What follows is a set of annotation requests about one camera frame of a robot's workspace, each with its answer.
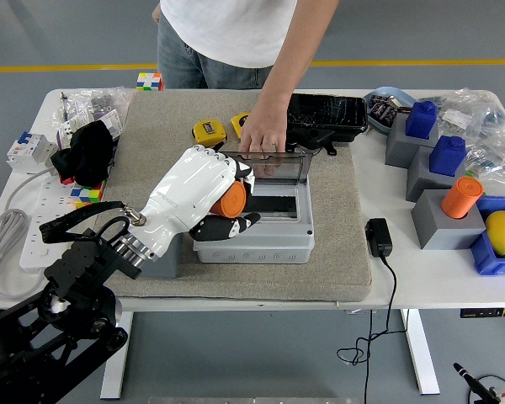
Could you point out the blue plastic bin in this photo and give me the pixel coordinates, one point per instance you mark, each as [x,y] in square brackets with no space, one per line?
[488,261]

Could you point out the grey block holder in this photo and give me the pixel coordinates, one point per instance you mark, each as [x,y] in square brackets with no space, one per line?
[437,231]
[400,147]
[421,177]

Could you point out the black plastic tray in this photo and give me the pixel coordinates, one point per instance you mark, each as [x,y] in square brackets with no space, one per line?
[328,111]

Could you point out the white-faced colourful puzzle cube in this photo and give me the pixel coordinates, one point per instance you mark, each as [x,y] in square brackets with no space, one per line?
[149,82]

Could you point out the white power strip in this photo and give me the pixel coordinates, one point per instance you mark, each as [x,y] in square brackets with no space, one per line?
[46,198]

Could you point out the black table control panel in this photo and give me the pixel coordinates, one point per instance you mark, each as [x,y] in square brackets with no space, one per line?
[480,313]

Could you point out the grey block with round hole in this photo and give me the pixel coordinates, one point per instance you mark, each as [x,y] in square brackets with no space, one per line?
[168,263]

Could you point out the blue bottle-shaped block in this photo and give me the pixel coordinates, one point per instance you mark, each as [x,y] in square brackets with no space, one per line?
[446,157]
[421,122]

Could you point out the orange cylinder battery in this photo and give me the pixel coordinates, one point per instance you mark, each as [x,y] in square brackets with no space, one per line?
[460,198]
[231,200]

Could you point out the person's left hand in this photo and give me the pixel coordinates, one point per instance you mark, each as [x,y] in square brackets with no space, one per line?
[263,128]

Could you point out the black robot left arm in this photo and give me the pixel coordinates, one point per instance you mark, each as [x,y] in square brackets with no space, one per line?
[67,303]

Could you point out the white printed package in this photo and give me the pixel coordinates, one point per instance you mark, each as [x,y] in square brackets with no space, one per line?
[109,120]

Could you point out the person's left forearm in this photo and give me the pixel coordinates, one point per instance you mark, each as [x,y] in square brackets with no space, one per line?
[294,54]

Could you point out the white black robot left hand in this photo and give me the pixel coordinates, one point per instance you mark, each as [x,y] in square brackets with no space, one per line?
[185,189]

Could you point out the person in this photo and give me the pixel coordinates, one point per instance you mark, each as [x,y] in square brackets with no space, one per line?
[227,25]

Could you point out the white circuit breaker blue lever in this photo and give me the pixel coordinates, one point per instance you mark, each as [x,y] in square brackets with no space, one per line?
[29,149]

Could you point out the light blue bowl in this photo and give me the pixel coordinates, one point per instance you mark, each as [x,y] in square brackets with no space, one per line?
[387,89]

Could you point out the clear bag of parts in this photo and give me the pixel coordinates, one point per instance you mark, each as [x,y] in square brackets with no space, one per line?
[467,109]
[496,160]

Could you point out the white table leg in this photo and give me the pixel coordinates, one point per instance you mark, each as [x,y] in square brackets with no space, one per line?
[421,357]
[115,366]

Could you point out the grey junction box clear lid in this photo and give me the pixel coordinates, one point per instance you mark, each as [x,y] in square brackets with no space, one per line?
[278,248]

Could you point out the grey-brown mat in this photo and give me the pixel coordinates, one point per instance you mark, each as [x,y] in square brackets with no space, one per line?
[235,282]

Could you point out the metal screwdriver tool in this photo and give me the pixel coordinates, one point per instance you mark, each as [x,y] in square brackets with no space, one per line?
[63,105]

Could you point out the person's right hand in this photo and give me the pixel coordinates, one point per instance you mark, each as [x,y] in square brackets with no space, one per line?
[157,13]

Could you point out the dark printed packet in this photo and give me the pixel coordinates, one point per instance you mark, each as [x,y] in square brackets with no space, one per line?
[383,110]

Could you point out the clear bags of screws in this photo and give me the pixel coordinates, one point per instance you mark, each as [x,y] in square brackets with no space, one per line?
[88,99]

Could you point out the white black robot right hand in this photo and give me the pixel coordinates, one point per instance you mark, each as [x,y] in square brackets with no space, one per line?
[471,381]

